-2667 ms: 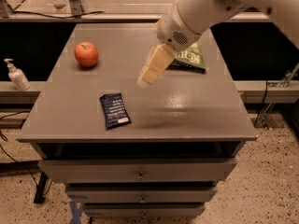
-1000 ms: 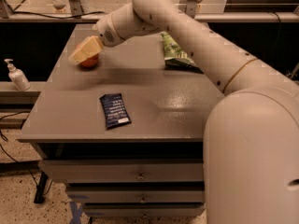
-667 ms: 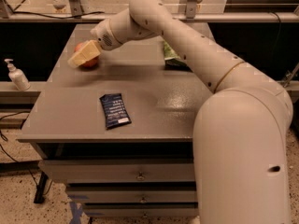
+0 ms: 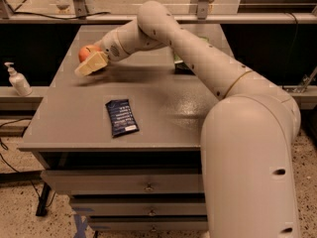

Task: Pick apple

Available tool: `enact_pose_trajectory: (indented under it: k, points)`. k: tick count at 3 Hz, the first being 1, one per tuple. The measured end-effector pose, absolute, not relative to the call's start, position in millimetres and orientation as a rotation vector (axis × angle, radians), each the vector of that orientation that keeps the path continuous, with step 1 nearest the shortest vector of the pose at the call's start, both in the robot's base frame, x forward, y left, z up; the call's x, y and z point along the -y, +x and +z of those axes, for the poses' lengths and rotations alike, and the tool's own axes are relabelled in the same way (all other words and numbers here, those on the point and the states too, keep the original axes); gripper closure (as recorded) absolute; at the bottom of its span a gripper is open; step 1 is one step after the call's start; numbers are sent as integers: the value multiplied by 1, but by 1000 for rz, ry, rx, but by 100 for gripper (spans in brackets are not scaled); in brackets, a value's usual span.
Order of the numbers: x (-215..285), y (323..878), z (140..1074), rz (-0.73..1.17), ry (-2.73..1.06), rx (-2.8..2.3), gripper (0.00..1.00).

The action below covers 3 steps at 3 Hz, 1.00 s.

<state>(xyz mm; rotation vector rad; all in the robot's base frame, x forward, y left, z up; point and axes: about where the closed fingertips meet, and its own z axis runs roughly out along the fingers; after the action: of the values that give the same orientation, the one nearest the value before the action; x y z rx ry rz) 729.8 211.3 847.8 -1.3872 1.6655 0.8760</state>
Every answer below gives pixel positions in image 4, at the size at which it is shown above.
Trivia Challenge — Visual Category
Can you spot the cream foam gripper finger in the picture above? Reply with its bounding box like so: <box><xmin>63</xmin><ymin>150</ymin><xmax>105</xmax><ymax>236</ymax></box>
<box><xmin>74</xmin><ymin>52</ymin><xmax>108</xmax><ymax>76</ymax></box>

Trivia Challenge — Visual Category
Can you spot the red apple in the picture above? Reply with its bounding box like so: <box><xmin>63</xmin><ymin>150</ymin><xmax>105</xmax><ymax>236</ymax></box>
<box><xmin>78</xmin><ymin>45</ymin><xmax>101</xmax><ymax>62</ymax></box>

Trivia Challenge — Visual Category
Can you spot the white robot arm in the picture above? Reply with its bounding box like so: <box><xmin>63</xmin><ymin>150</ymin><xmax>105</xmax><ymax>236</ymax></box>
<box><xmin>75</xmin><ymin>1</ymin><xmax>301</xmax><ymax>238</ymax></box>

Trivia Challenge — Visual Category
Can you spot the dark blue snack packet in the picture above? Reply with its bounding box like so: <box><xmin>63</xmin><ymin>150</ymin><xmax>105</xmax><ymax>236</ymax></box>
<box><xmin>105</xmin><ymin>99</ymin><xmax>139</xmax><ymax>137</ymax></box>

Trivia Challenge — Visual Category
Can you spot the green chip bag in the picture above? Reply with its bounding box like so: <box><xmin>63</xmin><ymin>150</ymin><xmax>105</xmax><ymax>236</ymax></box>
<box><xmin>173</xmin><ymin>36</ymin><xmax>210</xmax><ymax>74</ymax></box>

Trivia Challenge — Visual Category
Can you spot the white pump bottle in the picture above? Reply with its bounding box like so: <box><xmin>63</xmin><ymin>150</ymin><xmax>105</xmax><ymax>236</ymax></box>
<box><xmin>5</xmin><ymin>61</ymin><xmax>32</xmax><ymax>96</ymax></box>

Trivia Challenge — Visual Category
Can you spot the grey drawer cabinet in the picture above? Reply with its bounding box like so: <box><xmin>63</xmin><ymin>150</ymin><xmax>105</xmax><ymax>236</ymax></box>
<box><xmin>18</xmin><ymin>24</ymin><xmax>239</xmax><ymax>234</ymax></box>

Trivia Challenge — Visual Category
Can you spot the top grey drawer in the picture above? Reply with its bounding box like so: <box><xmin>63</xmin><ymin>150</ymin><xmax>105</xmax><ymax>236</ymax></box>
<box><xmin>41</xmin><ymin>169</ymin><xmax>204</xmax><ymax>195</ymax></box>

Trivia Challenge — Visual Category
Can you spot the grey drawer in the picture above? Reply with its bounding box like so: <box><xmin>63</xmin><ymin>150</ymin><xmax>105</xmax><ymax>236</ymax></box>
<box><xmin>41</xmin><ymin>169</ymin><xmax>204</xmax><ymax>195</ymax></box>
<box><xmin>70</xmin><ymin>197</ymin><xmax>206</xmax><ymax>217</ymax></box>
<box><xmin>88</xmin><ymin>216</ymin><xmax>208</xmax><ymax>231</ymax></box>

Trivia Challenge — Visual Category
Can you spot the middle grey drawer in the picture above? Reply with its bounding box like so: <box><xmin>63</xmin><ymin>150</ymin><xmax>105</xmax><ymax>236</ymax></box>
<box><xmin>70</xmin><ymin>197</ymin><xmax>206</xmax><ymax>217</ymax></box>

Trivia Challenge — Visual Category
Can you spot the black stand leg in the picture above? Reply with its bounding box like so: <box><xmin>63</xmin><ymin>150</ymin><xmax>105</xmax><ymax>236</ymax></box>
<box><xmin>36</xmin><ymin>183</ymin><xmax>52</xmax><ymax>217</ymax></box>

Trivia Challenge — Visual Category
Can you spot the blue tape on floor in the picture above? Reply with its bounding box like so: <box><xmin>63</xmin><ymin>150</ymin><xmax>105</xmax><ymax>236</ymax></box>
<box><xmin>73</xmin><ymin>212</ymin><xmax>98</xmax><ymax>238</ymax></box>

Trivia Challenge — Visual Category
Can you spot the bottom grey drawer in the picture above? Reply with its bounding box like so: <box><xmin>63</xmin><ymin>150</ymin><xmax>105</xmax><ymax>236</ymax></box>
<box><xmin>88</xmin><ymin>216</ymin><xmax>208</xmax><ymax>231</ymax></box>

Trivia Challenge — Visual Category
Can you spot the left metal frame post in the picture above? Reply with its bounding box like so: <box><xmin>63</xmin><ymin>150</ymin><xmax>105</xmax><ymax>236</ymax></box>
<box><xmin>72</xmin><ymin>0</ymin><xmax>87</xmax><ymax>19</ymax></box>

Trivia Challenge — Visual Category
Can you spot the metal frame post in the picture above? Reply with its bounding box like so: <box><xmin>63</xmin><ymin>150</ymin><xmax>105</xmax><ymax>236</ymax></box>
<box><xmin>196</xmin><ymin>0</ymin><xmax>209</xmax><ymax>20</ymax></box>
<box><xmin>72</xmin><ymin>0</ymin><xmax>87</xmax><ymax>19</ymax></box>

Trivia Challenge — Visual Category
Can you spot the black cable on ledge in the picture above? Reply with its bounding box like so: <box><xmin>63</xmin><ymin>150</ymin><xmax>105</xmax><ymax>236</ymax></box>
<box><xmin>13</xmin><ymin>11</ymin><xmax>112</xmax><ymax>21</ymax></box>

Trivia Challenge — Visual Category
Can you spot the right metal frame post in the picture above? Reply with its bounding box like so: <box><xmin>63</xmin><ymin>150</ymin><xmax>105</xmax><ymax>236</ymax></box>
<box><xmin>196</xmin><ymin>0</ymin><xmax>209</xmax><ymax>20</ymax></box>

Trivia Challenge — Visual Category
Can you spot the black floor cable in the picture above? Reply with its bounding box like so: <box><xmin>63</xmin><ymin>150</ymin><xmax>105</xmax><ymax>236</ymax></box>
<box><xmin>0</xmin><ymin>117</ymin><xmax>57</xmax><ymax>210</ymax></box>

